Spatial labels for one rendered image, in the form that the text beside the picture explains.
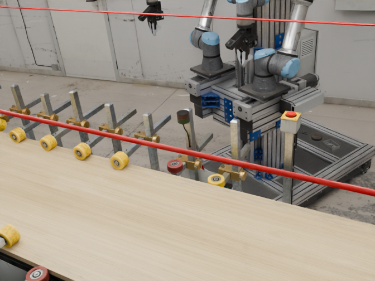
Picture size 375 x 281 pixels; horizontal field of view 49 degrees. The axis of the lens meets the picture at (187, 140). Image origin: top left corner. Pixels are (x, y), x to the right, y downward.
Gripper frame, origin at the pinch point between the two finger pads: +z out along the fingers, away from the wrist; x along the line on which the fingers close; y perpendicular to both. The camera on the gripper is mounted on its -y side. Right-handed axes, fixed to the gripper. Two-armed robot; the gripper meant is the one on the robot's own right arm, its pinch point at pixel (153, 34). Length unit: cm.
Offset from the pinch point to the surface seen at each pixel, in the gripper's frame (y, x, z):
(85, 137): -64, -13, 46
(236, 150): -21, -103, 32
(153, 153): -43, -58, 45
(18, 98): -86, 32, 27
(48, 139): -86, -20, 34
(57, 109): -67, 18, 36
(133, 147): -54, -59, 36
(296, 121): -10, -129, 10
